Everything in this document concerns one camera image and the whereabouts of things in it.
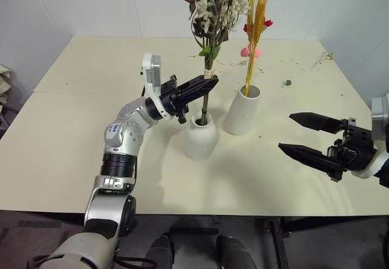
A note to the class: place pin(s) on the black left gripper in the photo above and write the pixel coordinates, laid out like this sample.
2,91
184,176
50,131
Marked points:
171,99

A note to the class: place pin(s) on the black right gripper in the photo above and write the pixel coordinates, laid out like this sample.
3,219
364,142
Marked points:
354,150

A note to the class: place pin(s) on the white dried flower bouquet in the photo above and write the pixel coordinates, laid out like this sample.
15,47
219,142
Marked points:
212,5

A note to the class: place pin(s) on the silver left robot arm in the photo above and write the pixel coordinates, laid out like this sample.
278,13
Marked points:
121,130

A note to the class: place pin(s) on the small green flower scrap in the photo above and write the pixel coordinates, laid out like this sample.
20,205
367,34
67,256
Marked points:
287,83

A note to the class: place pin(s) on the small dried flower twig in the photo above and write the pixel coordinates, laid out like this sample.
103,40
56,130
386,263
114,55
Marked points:
323,57

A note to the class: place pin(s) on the yellow wheat flower bouquet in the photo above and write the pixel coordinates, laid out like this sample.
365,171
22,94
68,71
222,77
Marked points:
258,17

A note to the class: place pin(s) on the thin dried stem scrap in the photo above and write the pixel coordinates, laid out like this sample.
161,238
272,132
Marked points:
240,62

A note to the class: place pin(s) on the tall cylindrical white vase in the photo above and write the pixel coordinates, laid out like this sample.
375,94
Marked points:
241,114

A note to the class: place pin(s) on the short round white vase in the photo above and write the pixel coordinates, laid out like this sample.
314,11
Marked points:
201,141

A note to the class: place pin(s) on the dark rounded shape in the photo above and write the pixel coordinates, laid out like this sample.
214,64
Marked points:
161,250
234,252

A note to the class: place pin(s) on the beige crumpled cardboard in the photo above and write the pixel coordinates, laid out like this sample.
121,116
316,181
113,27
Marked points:
4,83

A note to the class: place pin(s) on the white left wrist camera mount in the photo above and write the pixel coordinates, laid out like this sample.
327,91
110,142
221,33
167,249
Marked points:
152,68

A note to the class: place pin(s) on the dark metal table frame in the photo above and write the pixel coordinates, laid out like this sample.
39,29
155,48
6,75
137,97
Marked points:
276,241

